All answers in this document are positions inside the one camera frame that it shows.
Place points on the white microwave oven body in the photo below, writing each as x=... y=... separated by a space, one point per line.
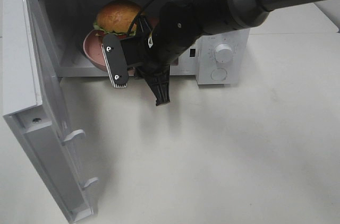
x=68 y=22

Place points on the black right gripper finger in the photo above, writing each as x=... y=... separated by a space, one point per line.
x=157 y=80
x=144 y=27

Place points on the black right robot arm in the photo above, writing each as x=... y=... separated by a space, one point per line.
x=221 y=16

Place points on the burger with lettuce and cheese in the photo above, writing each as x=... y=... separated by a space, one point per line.
x=116 y=18

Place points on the pink round plate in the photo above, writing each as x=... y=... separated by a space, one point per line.
x=93 y=41

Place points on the round white door button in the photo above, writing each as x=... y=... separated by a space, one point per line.
x=219 y=74

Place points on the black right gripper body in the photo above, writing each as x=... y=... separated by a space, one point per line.
x=176 y=30

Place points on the white microwave door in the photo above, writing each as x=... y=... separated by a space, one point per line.
x=34 y=107

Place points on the white lower timer knob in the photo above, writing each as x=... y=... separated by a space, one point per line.
x=223 y=53

